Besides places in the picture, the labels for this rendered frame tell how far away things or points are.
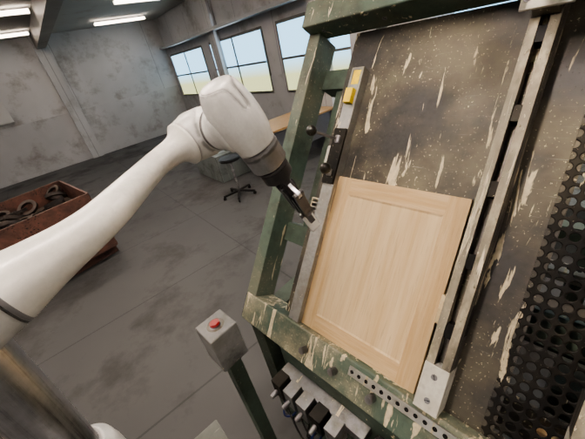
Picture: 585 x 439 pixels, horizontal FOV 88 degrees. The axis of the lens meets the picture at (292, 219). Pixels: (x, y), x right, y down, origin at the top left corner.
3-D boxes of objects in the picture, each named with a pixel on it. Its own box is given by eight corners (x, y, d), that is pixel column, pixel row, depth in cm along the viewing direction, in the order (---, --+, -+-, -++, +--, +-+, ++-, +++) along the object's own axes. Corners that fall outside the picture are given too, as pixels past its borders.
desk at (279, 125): (340, 150, 534) (335, 106, 496) (277, 182, 463) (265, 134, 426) (312, 145, 586) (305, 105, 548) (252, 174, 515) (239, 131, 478)
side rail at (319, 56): (265, 289, 140) (246, 291, 132) (325, 49, 130) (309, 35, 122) (273, 294, 136) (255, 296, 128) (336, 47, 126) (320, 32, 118)
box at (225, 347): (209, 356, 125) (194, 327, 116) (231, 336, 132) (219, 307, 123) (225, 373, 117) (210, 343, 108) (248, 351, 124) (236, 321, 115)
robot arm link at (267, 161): (264, 130, 71) (277, 149, 75) (235, 154, 70) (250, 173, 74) (281, 135, 64) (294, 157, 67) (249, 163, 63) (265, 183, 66)
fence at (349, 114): (294, 315, 119) (288, 316, 116) (358, 72, 110) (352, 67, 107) (304, 320, 115) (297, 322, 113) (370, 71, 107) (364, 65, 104)
